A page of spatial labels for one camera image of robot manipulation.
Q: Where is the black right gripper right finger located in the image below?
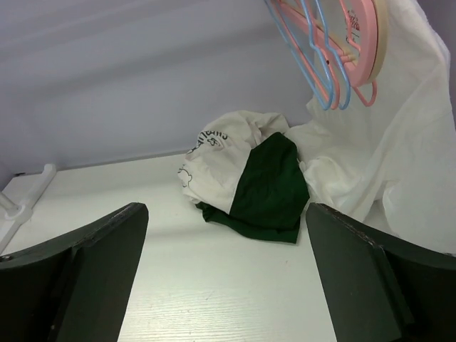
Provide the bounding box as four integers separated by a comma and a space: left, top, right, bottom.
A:
306, 203, 455, 341

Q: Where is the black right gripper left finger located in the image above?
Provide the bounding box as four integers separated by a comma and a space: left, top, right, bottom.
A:
1, 203, 148, 341

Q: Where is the white and green t-shirt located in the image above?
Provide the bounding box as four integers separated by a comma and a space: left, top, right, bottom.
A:
177, 110, 310, 244

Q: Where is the pink plastic hanger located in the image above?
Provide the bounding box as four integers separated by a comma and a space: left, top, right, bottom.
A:
265, 0, 388, 110

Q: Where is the blue plastic hanger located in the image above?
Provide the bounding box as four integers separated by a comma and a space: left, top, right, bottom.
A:
266, 1, 356, 110

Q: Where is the white clothes rack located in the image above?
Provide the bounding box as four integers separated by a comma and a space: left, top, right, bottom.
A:
1, 164, 57, 252

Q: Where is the white hanging garment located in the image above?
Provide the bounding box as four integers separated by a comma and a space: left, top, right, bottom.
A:
286, 1, 455, 254

